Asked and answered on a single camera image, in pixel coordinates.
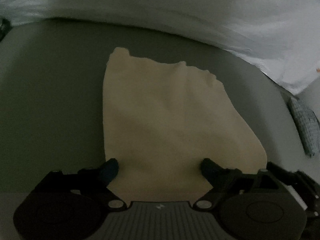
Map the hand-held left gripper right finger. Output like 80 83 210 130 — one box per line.
193 158 288 209

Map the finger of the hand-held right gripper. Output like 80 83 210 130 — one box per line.
266 161 320 218

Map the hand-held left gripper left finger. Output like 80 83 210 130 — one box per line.
28 158 126 209

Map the cream long-sleeved shirt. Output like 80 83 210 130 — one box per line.
102 46 268 203

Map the folded blue plaid shirt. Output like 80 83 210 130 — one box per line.
287 96 320 158

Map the carrot-printed pale bed sheet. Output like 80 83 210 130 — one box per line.
0 0 320 96

